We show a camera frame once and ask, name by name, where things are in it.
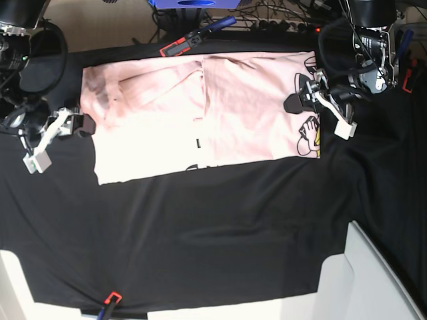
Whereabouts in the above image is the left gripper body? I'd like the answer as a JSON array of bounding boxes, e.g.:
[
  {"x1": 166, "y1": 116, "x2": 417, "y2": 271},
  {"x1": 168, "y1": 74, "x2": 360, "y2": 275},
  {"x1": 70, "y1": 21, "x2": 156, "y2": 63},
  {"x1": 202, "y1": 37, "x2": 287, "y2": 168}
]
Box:
[{"x1": 300, "y1": 69, "x2": 357, "y2": 139}]

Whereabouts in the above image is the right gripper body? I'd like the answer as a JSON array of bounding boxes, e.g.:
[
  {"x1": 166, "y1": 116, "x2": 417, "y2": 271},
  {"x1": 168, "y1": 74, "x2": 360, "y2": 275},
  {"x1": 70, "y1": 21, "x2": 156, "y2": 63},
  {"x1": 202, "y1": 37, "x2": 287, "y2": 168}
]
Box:
[{"x1": 17, "y1": 107, "x2": 83, "y2": 174}]

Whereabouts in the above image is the pink T-shirt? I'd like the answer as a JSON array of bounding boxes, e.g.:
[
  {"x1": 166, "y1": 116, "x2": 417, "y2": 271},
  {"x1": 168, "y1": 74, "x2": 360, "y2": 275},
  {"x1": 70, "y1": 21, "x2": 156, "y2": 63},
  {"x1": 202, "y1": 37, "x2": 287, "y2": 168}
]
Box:
[{"x1": 80, "y1": 52, "x2": 320, "y2": 185}]

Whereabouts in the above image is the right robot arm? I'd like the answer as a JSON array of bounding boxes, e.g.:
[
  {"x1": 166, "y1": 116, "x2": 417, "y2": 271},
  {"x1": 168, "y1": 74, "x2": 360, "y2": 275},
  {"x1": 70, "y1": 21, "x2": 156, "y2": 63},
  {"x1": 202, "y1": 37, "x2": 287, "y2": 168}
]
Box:
[{"x1": 1, "y1": 1, "x2": 96, "y2": 174}]

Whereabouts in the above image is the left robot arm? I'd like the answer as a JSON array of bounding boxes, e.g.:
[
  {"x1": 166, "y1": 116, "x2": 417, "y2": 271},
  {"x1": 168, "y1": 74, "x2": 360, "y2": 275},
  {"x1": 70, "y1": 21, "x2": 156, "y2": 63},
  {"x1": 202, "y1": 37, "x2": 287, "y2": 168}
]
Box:
[{"x1": 284, "y1": 1, "x2": 399, "y2": 139}]

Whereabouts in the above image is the black power strip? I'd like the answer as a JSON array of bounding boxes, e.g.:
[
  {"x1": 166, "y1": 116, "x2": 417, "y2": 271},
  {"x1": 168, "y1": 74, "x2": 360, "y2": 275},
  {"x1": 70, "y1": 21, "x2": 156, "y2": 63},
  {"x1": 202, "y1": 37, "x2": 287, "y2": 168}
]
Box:
[{"x1": 224, "y1": 19, "x2": 322, "y2": 34}]

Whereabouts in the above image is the red black right clamp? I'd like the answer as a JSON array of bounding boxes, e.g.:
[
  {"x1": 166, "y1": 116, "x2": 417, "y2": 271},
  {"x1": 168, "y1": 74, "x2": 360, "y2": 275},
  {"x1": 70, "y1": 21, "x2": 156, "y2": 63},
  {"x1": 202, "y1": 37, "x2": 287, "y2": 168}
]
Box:
[{"x1": 396, "y1": 29, "x2": 418, "y2": 94}]

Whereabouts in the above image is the red black clamp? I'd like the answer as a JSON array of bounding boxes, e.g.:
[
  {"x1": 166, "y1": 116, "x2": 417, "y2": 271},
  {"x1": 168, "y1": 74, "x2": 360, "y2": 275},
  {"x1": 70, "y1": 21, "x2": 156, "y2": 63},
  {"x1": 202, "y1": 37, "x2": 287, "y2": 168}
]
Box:
[
  {"x1": 159, "y1": 16, "x2": 236, "y2": 57},
  {"x1": 396, "y1": 29, "x2": 418, "y2": 94},
  {"x1": 96, "y1": 291, "x2": 123, "y2": 320}
]

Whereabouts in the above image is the red black top clamp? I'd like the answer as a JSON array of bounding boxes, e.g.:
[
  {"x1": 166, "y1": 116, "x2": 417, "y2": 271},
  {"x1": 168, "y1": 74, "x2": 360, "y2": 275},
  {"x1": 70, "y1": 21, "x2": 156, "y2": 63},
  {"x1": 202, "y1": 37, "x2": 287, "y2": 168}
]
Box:
[{"x1": 159, "y1": 16, "x2": 236, "y2": 57}]

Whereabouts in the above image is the blue box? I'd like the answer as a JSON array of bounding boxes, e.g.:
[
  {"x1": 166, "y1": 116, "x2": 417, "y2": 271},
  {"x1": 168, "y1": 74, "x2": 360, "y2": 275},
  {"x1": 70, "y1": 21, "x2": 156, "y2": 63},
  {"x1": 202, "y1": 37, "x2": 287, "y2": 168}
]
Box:
[{"x1": 149, "y1": 0, "x2": 240, "y2": 9}]

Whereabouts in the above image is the black table cloth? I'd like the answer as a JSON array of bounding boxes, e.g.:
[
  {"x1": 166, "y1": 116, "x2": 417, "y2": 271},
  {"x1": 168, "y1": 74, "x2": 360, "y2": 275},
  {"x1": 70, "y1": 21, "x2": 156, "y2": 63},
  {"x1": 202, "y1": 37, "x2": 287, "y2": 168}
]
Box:
[{"x1": 0, "y1": 33, "x2": 427, "y2": 319}]

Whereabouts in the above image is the red black bottom clamp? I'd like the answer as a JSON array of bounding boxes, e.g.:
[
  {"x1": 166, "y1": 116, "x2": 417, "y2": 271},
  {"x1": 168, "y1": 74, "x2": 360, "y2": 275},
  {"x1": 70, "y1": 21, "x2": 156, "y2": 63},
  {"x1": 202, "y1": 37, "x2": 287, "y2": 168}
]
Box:
[{"x1": 96, "y1": 291, "x2": 123, "y2": 320}]

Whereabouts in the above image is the white table frame left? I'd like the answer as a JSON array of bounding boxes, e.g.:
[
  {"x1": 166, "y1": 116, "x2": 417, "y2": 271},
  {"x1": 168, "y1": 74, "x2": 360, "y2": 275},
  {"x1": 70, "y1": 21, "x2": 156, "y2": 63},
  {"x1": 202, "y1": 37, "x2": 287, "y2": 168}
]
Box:
[{"x1": 1, "y1": 250, "x2": 83, "y2": 320}]

